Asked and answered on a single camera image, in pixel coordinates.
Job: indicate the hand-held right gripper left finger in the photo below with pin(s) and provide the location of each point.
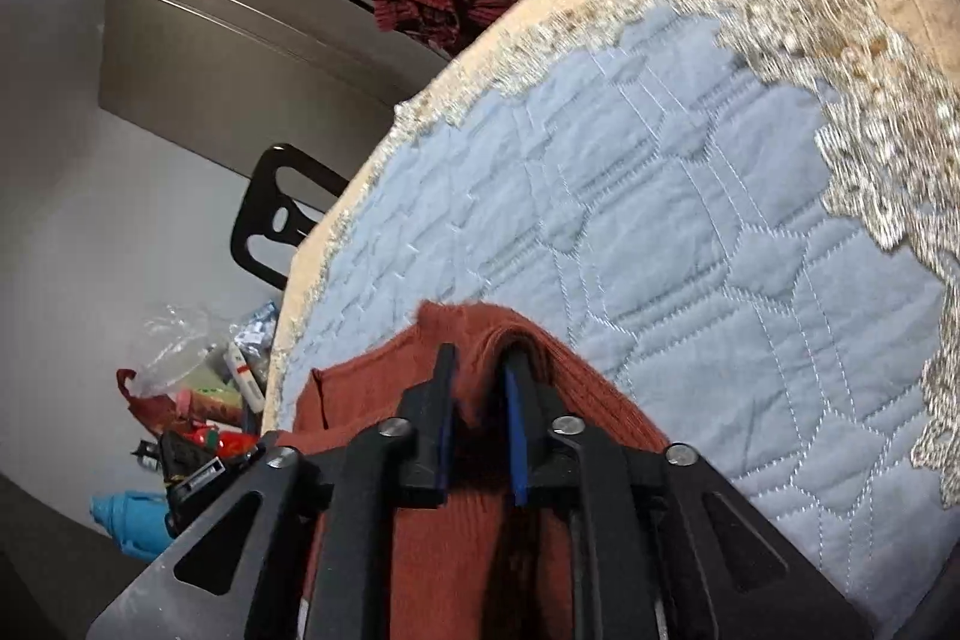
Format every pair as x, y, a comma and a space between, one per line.
442, 452

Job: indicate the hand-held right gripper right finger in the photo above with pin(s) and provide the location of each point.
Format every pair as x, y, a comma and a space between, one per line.
516, 445

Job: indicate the rust red knitted sweater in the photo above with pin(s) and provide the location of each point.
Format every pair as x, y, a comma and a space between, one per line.
585, 385

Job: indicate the red reindeer bottle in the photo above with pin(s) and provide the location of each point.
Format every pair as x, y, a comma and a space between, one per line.
225, 441

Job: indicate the red gift bag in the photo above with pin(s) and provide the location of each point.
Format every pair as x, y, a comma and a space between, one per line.
146, 407

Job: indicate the blue thermos jug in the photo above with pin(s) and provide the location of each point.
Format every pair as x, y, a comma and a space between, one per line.
135, 527

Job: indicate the white medicine box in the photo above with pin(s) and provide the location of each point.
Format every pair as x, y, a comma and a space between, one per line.
244, 377

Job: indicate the clear plastic bag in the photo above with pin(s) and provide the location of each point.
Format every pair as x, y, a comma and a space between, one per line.
187, 332

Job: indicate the blue and beige quilted blanket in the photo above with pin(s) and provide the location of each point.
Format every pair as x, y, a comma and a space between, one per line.
675, 235

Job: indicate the black chair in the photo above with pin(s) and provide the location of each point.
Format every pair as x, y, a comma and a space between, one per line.
300, 162

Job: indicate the grey refrigerator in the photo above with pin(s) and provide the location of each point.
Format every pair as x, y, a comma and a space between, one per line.
225, 48

